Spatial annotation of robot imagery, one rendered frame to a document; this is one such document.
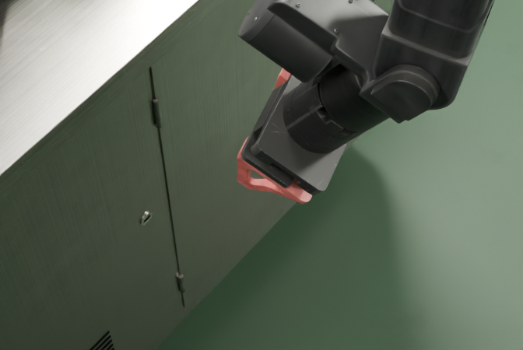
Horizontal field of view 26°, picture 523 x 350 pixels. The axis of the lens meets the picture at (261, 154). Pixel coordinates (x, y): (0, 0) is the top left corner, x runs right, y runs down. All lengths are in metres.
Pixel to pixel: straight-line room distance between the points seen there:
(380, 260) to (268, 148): 1.25
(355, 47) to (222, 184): 0.93
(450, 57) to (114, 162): 0.72
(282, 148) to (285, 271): 1.22
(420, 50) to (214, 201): 1.01
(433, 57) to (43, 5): 0.63
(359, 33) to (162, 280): 1.00
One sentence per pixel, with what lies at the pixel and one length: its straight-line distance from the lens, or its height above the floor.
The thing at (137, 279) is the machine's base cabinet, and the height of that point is 0.38.
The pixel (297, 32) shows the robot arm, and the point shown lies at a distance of 0.77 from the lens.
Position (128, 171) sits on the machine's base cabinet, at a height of 0.66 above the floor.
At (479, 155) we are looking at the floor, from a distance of 2.22.
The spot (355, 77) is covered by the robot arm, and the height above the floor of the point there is 1.23.
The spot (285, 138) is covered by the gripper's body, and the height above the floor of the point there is 1.13.
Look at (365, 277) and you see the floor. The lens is 2.07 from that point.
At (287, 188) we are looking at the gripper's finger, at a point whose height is 1.10.
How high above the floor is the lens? 1.86
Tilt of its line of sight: 58 degrees down
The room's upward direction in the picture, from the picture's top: straight up
